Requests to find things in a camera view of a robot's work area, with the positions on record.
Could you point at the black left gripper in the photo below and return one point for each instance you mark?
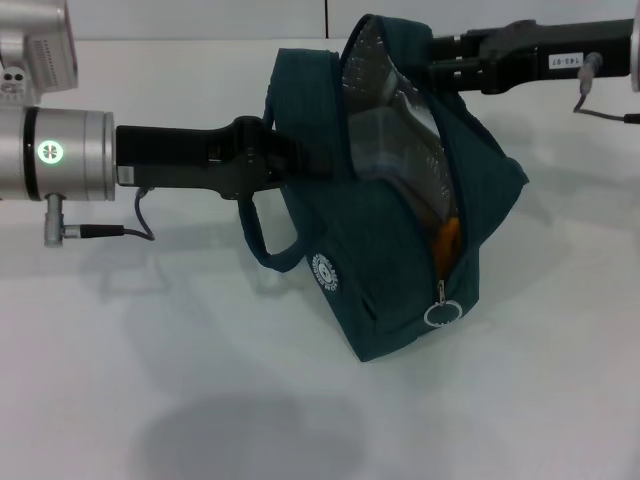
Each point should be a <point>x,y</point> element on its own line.
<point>190,155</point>

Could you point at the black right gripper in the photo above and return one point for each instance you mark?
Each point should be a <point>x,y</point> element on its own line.
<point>550,55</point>

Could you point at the clear blue-rimmed food container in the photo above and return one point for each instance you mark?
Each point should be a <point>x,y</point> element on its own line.
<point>395,145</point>

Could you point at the dark teal insulated lunch bag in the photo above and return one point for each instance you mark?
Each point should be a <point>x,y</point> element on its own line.
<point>390,240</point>

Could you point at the yellow banana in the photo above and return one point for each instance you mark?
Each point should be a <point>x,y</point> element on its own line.
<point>447,240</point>

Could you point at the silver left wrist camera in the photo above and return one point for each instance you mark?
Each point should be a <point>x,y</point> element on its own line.
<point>35,45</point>

